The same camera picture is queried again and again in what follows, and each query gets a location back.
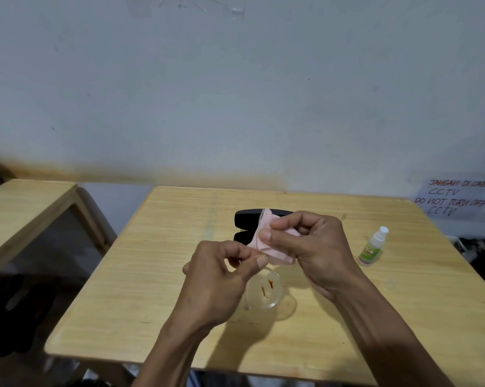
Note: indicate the person's right hand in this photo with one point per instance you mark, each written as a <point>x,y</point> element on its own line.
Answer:
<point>327,253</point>

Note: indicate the person's left hand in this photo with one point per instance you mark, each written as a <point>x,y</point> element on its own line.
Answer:
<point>214,286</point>

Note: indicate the small green label spray bottle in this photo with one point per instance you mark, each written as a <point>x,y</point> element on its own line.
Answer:
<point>369,251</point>

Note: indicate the pink cleaning cloth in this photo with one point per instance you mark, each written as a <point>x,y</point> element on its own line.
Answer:
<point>280,255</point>

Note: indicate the clear frame eyeglasses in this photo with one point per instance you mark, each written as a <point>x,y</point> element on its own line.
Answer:
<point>266,302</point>

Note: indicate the black glasses case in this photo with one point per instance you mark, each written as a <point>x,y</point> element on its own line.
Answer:
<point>246,217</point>

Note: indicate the person's right forearm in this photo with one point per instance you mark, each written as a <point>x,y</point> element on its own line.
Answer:
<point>387,338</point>

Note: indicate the wooden side table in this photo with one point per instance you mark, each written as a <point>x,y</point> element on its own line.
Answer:
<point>21,201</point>

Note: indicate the handwritten paper wall sign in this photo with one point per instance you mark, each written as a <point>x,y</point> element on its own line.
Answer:
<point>456,197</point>

